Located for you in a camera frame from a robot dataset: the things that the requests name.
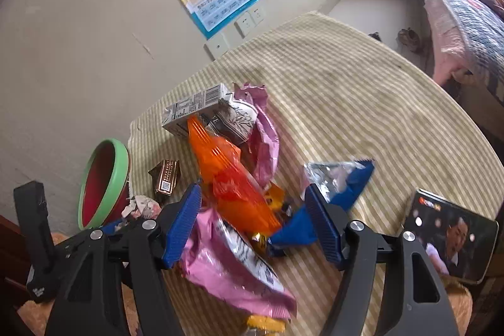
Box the pink snack wrapper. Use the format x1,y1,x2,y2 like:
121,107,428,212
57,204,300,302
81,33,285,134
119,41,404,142
205,83,281,187

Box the white milk carton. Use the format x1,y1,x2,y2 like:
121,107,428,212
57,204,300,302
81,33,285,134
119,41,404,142
161,83,235,138

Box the smartphone with lit screen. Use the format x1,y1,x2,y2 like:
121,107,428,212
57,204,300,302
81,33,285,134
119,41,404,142
402,188,500,285

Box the dark red wooden furniture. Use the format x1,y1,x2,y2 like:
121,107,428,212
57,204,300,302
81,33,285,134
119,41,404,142
0,215,29,307

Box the small brown packet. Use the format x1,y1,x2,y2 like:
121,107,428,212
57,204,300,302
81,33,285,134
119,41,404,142
148,159,182,201

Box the brown shoes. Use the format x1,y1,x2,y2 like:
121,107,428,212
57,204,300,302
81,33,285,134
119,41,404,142
397,28,420,54

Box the orange plastic wrapper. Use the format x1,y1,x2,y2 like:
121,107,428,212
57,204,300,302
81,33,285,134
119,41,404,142
187,116,283,236

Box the bed with plaid quilt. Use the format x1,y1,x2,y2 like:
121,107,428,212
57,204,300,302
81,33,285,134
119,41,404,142
411,0,504,102

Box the pink wrapper with silver lining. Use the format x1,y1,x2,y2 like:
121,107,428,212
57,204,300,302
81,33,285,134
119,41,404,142
179,208,298,321

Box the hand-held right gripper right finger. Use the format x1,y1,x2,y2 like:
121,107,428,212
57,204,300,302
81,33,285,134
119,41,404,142
304,184,460,336

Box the green rimmed red bowl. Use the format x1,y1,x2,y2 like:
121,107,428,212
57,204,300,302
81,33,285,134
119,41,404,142
77,138,132,231

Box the pink bed sheet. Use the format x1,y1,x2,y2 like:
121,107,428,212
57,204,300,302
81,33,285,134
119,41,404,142
415,0,475,85

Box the white wall socket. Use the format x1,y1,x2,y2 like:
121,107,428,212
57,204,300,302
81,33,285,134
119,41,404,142
248,7,266,26
234,15,255,38
204,33,231,60

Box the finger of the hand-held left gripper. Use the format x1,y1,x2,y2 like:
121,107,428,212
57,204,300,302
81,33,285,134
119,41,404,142
98,218,129,236
13,181,56,276

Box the crumpled silver wrapper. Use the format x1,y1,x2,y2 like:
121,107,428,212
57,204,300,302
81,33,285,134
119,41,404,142
120,195,162,221

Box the blue wrapper with silver lining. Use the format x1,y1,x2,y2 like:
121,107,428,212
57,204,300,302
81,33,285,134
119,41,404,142
269,159,375,257

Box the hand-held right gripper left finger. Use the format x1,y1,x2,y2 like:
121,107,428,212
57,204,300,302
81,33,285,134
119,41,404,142
44,182,202,336

